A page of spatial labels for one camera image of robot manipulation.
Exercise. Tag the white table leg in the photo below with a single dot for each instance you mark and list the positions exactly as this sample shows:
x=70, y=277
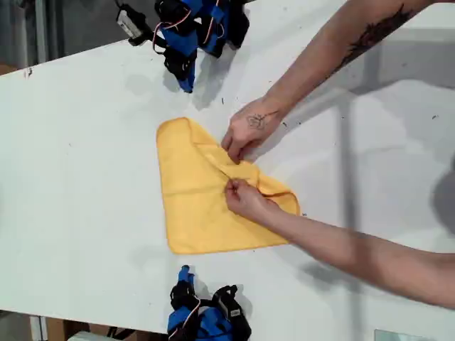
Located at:
x=37, y=328

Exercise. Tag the yellow square microfiber towel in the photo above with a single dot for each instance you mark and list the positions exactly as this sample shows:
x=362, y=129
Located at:
x=199, y=209

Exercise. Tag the brown cardboard box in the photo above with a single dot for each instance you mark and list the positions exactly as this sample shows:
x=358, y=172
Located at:
x=71, y=328

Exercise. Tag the person's left hand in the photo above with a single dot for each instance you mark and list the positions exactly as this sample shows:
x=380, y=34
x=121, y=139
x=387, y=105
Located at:
x=249, y=202

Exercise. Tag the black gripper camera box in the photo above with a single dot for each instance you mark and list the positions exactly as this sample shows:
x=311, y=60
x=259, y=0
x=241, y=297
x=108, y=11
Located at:
x=133, y=23
x=229, y=303

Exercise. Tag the person's right hand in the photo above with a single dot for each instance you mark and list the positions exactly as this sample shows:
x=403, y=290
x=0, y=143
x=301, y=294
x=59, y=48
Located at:
x=249, y=128

